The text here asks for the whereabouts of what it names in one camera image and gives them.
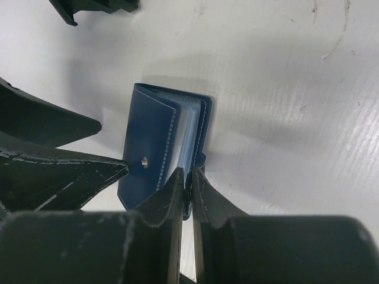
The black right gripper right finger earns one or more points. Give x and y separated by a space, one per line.
214 243

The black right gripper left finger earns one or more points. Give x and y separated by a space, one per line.
156 247

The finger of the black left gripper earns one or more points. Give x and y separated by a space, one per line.
54 179
37 121

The blue leather card holder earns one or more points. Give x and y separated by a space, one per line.
166 129

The black plastic card tray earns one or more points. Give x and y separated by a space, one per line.
67 8

